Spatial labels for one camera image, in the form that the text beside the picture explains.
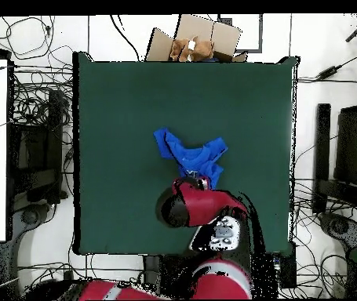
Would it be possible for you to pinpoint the dark stand foot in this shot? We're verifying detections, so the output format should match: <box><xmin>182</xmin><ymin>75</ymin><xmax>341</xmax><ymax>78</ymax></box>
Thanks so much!
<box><xmin>318</xmin><ymin>211</ymin><xmax>357</xmax><ymax>252</ymax></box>
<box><xmin>8</xmin><ymin>201</ymin><xmax>56</xmax><ymax>283</ymax></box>

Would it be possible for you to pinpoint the black chair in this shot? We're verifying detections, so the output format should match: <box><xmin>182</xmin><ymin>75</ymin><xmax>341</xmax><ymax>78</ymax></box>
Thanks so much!
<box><xmin>333</xmin><ymin>103</ymin><xmax>357</xmax><ymax>189</ymax></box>

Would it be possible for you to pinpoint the blue laundry item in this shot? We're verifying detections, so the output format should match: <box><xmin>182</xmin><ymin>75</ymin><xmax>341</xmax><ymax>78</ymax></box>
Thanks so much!
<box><xmin>152</xmin><ymin>126</ymin><xmax>229</xmax><ymax>190</ymax></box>

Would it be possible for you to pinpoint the black equipment case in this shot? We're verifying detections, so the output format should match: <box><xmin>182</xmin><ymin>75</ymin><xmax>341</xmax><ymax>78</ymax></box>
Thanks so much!
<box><xmin>9</xmin><ymin>89</ymin><xmax>69</xmax><ymax>205</ymax></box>

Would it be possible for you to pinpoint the black looped cable with plug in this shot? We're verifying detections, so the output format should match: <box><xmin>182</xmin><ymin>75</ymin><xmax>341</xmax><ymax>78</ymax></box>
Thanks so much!
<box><xmin>0</xmin><ymin>15</ymin><xmax>56</xmax><ymax>60</ymax></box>

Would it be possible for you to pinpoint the black floor cable tangle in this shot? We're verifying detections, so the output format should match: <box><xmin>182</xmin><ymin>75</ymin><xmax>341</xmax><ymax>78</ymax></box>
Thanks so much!
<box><xmin>290</xmin><ymin>175</ymin><xmax>357</xmax><ymax>299</ymax></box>

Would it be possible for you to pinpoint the brown cardboard box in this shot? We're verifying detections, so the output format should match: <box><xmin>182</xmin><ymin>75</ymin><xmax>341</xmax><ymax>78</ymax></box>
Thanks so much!
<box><xmin>144</xmin><ymin>13</ymin><xmax>249</xmax><ymax>63</ymax></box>

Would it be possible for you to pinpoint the black power adapter with cable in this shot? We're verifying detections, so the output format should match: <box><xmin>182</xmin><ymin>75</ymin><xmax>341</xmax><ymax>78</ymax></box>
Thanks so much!
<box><xmin>314</xmin><ymin>46</ymin><xmax>357</xmax><ymax>81</ymax></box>

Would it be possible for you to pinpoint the grey floor frame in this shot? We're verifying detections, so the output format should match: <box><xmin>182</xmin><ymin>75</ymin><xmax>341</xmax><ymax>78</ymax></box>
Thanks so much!
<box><xmin>217</xmin><ymin>13</ymin><xmax>264</xmax><ymax>54</ymax></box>

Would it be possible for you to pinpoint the black upright bar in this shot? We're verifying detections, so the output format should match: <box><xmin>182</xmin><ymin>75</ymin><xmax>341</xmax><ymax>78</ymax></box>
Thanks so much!
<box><xmin>311</xmin><ymin>103</ymin><xmax>332</xmax><ymax>216</ymax></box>

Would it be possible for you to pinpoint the brown plush toy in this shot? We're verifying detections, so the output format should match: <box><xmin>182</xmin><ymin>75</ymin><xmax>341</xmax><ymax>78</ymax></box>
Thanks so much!
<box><xmin>169</xmin><ymin>34</ymin><xmax>215</xmax><ymax>63</ymax></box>

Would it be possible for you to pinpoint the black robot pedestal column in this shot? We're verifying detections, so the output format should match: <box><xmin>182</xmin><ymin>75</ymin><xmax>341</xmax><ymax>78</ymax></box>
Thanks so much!
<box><xmin>141</xmin><ymin>254</ymin><xmax>179</xmax><ymax>296</ymax></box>

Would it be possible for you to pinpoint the black curved floor cable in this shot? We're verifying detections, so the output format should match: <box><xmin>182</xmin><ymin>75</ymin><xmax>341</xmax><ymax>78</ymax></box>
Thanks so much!
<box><xmin>108</xmin><ymin>13</ymin><xmax>141</xmax><ymax>62</ymax></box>

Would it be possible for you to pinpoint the dark green table cloth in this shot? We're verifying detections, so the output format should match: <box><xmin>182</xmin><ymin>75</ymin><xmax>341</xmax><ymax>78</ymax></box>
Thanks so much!
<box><xmin>72</xmin><ymin>51</ymin><xmax>300</xmax><ymax>256</ymax></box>

